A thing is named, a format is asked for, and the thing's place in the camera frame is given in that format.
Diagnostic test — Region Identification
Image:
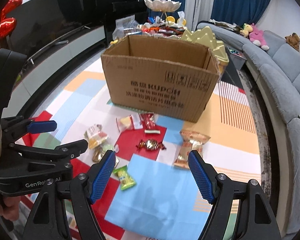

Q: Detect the white orange Denmas snack bag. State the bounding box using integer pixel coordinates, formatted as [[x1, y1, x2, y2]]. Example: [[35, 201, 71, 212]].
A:
[[85, 124, 109, 149]]

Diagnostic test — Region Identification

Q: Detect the pale green candy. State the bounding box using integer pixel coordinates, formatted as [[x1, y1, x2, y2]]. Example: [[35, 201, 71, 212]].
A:
[[103, 144, 120, 153]]

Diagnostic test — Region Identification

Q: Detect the clear yellow cracker packet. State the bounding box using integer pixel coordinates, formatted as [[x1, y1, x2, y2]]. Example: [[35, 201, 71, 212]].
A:
[[116, 114, 143, 133]]

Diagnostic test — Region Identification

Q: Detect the red gold candy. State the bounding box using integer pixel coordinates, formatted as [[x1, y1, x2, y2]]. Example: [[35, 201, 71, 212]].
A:
[[136, 139, 166, 151]]

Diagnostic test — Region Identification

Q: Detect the gold fortune biscuit packet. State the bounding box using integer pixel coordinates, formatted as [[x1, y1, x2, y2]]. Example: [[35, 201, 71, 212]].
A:
[[173, 129, 210, 169]]

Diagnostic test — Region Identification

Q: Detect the left human hand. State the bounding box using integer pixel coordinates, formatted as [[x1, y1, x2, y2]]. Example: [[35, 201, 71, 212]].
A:
[[0, 197, 20, 222]]

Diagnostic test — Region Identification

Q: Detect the gold foil candy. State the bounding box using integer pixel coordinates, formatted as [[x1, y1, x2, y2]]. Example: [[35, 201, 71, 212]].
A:
[[92, 146, 107, 163]]

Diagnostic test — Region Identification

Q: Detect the green yellow snack packet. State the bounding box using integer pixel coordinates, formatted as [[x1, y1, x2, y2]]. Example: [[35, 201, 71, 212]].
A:
[[113, 165, 136, 191]]

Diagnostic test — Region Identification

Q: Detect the red white striped candy packet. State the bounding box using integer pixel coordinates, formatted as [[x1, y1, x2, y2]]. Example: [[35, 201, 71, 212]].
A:
[[139, 113, 161, 134]]

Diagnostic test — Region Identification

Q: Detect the red foil balloon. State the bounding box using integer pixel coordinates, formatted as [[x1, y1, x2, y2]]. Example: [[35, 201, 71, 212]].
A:
[[0, 0, 23, 40]]

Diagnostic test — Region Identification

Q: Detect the black television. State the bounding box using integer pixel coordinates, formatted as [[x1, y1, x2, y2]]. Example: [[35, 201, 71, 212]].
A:
[[7, 0, 147, 56]]

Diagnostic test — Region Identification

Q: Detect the brown cardboard box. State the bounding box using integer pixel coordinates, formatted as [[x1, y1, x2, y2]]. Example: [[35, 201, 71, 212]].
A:
[[101, 35, 219, 122]]

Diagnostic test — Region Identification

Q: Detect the grey curved sofa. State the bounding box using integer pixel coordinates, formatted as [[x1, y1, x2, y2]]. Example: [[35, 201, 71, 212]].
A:
[[211, 25, 300, 239]]

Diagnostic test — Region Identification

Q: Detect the grey storage bin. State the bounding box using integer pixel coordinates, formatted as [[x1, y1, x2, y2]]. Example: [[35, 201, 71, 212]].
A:
[[226, 46, 247, 70]]

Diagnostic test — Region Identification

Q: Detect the white tiered snack stand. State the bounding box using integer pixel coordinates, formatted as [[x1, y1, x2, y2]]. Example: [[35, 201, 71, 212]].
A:
[[138, 0, 187, 39]]

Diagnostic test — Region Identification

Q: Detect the pink plush toy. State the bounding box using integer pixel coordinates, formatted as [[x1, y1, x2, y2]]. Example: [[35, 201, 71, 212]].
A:
[[249, 23, 269, 51]]

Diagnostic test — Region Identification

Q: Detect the gold mountain shaped box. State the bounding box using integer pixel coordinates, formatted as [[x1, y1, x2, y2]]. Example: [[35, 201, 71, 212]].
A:
[[180, 26, 229, 66]]

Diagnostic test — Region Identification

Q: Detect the brown teddy bear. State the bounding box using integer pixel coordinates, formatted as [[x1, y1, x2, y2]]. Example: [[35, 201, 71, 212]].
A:
[[285, 33, 300, 51]]

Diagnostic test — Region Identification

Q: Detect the yellow plush toy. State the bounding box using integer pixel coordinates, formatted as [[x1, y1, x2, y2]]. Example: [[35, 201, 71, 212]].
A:
[[240, 23, 253, 37]]

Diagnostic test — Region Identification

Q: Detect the white sheer curtain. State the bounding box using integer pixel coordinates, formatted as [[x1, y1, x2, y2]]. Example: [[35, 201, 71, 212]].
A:
[[184, 0, 214, 30]]

